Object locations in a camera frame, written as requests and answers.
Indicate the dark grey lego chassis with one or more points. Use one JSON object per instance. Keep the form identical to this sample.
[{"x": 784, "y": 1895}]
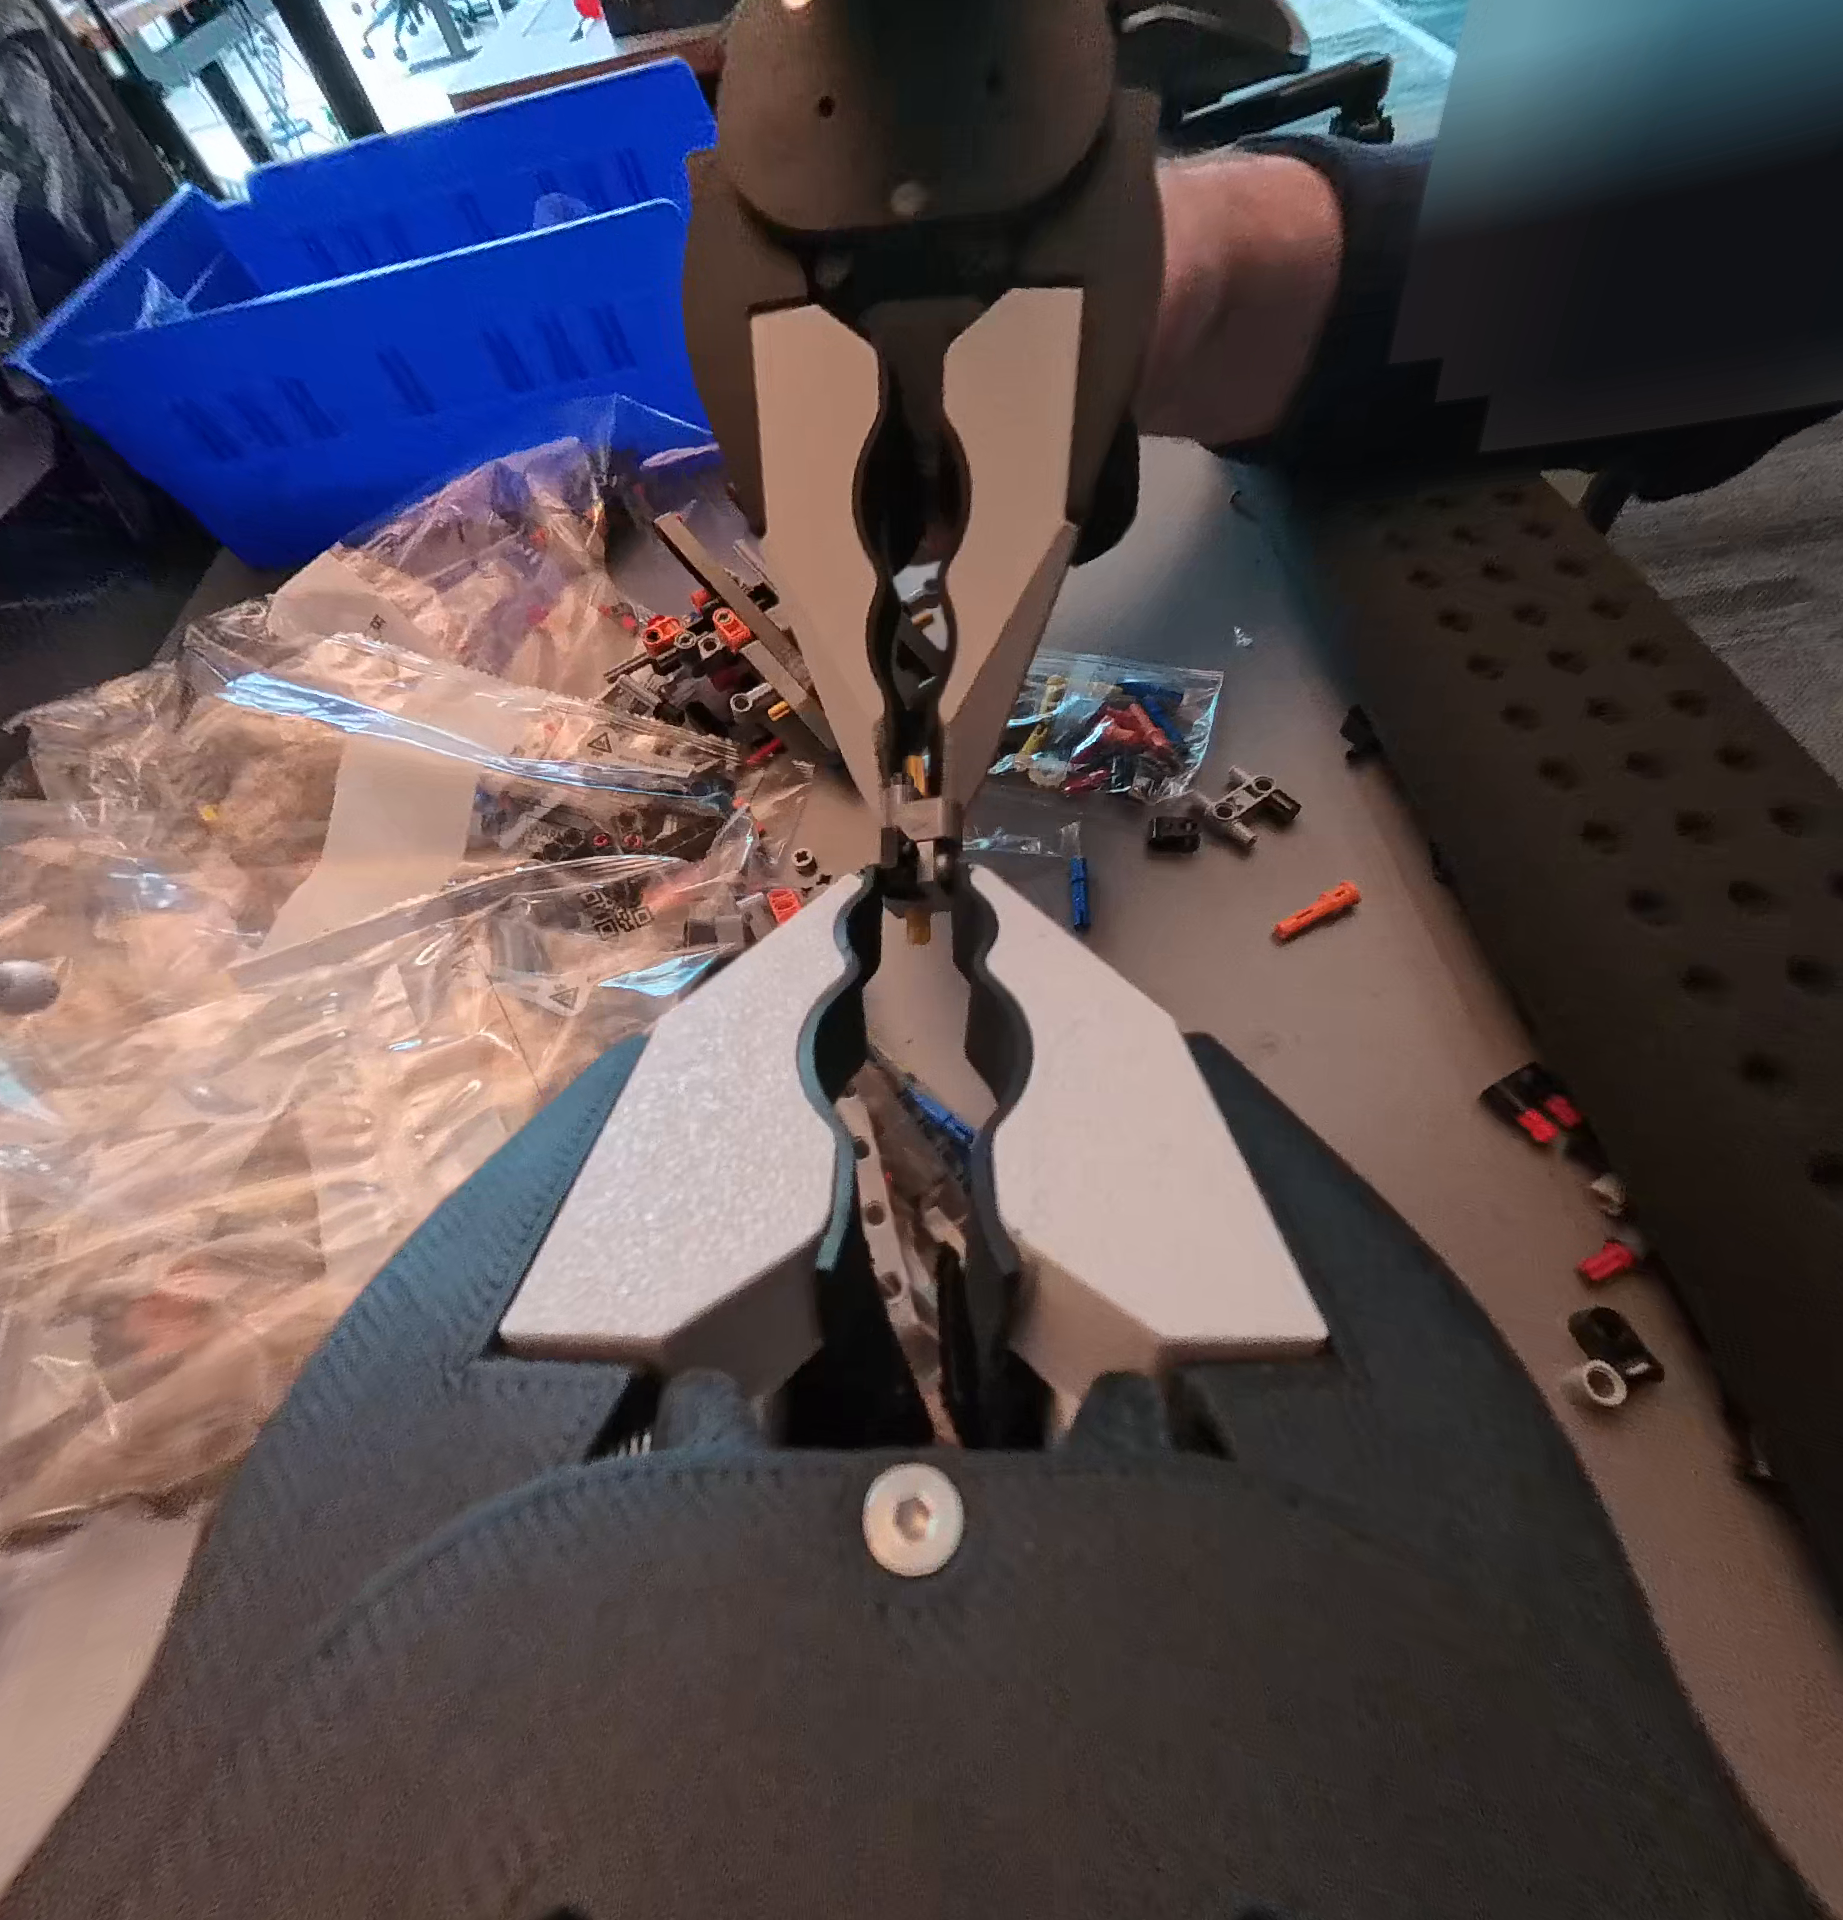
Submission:
[{"x": 712, "y": 646}]

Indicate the small grey lego assembly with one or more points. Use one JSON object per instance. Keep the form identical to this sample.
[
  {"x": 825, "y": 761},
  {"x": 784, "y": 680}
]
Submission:
[{"x": 914, "y": 846}]

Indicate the black lego connector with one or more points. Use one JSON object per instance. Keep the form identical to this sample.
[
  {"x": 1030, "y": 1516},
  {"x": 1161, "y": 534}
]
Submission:
[{"x": 1173, "y": 835}]

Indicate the orange lego pin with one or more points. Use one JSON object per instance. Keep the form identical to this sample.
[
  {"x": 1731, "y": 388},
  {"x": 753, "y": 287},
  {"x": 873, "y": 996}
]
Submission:
[{"x": 1315, "y": 911}]

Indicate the small zip bag of pins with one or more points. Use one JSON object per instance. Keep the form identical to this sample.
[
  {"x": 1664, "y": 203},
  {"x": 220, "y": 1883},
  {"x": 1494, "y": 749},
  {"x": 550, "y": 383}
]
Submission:
[{"x": 1117, "y": 736}]

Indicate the grey double-hole lego connector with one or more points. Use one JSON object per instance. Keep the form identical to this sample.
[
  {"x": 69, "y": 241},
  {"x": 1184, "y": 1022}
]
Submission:
[{"x": 1244, "y": 803}]

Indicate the pile of clear lego bags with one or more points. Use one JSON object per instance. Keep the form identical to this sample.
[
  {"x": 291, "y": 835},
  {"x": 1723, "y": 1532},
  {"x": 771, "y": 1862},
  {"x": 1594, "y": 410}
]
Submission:
[{"x": 262, "y": 976}]

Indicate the black perforated pad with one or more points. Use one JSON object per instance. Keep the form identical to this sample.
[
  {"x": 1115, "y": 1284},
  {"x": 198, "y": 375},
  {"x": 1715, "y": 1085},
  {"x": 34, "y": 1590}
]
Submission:
[{"x": 1612, "y": 901}]

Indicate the small empty zip bag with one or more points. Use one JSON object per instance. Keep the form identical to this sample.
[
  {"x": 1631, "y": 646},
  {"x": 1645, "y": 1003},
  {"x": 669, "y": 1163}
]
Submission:
[{"x": 1027, "y": 840}]

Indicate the person's right hand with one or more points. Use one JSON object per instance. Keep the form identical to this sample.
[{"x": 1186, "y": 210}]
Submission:
[{"x": 1244, "y": 301}]

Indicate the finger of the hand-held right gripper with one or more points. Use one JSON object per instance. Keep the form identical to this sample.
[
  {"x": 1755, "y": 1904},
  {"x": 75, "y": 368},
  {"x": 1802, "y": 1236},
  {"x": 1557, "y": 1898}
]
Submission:
[
  {"x": 1017, "y": 450},
  {"x": 809, "y": 450}
]

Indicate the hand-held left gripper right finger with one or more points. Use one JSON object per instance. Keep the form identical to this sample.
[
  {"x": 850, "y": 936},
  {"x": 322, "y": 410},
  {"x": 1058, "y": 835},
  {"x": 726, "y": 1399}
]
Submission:
[{"x": 1132, "y": 1171}]

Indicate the black connector with white pin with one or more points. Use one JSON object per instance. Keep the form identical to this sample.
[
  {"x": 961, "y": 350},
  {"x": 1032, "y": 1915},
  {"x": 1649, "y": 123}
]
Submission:
[{"x": 1612, "y": 1343}]

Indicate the blue lego pin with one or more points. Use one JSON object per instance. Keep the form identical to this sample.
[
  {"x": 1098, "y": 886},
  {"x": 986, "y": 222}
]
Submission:
[{"x": 1081, "y": 893}]

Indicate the heap of loose lego parts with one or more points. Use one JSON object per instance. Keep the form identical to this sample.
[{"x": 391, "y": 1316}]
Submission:
[{"x": 877, "y": 1186}]

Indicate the black lego piece, red pins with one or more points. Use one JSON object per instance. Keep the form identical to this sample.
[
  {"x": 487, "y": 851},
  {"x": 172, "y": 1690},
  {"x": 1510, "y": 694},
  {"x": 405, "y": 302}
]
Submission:
[{"x": 1533, "y": 1111}]

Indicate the small whitish lego piece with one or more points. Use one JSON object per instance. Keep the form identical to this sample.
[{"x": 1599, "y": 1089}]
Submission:
[{"x": 1607, "y": 1194}]

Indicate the red lego pin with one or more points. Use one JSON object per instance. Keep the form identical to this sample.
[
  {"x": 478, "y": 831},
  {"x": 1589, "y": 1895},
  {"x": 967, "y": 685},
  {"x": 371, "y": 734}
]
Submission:
[{"x": 1612, "y": 1257}]

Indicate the blue plastic bin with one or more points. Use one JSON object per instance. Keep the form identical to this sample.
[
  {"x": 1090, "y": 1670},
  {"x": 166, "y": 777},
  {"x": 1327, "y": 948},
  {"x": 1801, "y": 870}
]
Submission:
[
  {"x": 336, "y": 406},
  {"x": 456, "y": 165}
]

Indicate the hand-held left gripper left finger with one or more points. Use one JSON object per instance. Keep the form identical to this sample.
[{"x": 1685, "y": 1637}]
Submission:
[{"x": 682, "y": 1171}]

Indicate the person's right forearm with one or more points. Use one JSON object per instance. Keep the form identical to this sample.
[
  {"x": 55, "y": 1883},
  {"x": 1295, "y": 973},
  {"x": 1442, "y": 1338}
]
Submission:
[{"x": 1371, "y": 270}]

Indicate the orange lego connector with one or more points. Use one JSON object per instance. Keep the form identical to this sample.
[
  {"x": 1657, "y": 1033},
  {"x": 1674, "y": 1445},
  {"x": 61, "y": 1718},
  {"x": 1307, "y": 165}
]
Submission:
[{"x": 783, "y": 905}]

